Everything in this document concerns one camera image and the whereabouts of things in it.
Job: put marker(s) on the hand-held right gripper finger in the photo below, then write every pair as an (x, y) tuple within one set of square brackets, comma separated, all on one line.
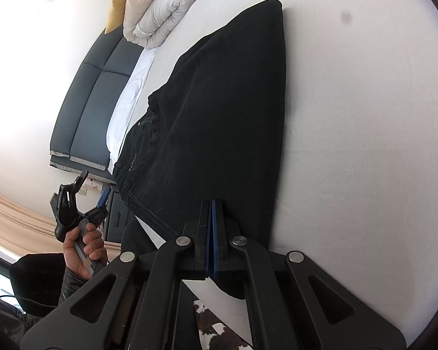
[(208, 233), (216, 233)]

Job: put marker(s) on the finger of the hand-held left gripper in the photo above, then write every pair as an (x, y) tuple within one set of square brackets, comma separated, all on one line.
[(80, 184), (101, 202)]

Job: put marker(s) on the black pants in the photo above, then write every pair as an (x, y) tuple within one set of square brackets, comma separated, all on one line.
[(211, 116)]

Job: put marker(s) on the person's left forearm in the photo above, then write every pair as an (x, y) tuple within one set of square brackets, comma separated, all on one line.
[(73, 284)]

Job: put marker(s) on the person's left hand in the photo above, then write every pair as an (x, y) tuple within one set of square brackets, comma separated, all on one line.
[(95, 244)]

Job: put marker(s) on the dark nightstand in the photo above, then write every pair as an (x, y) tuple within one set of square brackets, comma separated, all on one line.
[(118, 218)]

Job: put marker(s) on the beige curtain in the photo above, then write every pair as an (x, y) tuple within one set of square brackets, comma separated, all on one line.
[(14, 218)]

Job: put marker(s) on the grey padded headboard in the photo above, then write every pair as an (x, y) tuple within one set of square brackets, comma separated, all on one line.
[(91, 116)]

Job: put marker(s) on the dark cloth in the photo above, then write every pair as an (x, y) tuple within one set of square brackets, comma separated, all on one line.
[(36, 280)]

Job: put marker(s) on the brown and white patterned rug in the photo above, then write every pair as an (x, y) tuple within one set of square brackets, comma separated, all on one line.
[(219, 331)]

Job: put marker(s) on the white bed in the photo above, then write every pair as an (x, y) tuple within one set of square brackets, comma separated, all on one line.
[(350, 153)]

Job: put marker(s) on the yellow pillow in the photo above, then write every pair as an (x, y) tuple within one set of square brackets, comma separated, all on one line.
[(115, 12)]

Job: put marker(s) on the folded beige duvet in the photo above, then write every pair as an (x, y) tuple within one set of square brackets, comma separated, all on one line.
[(157, 18)]

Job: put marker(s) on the white wall outlet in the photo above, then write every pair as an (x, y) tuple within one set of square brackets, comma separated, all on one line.
[(87, 186)]

